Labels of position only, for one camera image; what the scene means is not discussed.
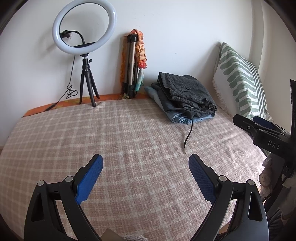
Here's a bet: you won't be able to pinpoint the small black tripod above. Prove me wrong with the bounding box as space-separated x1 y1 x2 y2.
79 54 100 107

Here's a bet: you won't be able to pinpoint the grey tweed pants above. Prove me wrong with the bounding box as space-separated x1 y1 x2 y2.
158 72 217 112

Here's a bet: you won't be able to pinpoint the folded metal tripod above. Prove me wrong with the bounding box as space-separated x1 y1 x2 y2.
120 34 139 99

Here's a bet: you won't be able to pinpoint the folded dark grey garment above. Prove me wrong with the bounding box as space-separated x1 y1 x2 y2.
151 82 216 119

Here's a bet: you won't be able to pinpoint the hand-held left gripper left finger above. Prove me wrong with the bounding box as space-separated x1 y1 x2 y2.
24 154 104 241

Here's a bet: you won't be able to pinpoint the orange bedsheet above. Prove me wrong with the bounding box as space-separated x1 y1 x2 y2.
23 93 148 118

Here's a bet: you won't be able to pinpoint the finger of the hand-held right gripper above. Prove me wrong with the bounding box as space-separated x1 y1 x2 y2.
232 114 261 138
253 115 286 135

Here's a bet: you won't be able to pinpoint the white ring light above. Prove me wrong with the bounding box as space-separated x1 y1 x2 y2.
52 0 117 56

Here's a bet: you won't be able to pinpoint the folded tripod with orange scarf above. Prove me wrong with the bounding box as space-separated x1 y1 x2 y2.
119 29 147 96

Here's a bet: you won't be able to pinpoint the black drawstring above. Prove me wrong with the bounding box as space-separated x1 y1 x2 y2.
183 117 195 154

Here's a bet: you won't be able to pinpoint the checked beige blanket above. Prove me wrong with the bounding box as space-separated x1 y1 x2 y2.
0 98 268 239

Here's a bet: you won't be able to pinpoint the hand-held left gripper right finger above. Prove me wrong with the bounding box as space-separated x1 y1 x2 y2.
188 154 269 241

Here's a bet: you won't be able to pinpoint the black ring light cable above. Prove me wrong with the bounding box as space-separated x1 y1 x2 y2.
45 56 78 112

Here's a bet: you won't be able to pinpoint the green striped pillow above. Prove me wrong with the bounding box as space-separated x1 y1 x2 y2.
212 42 274 122

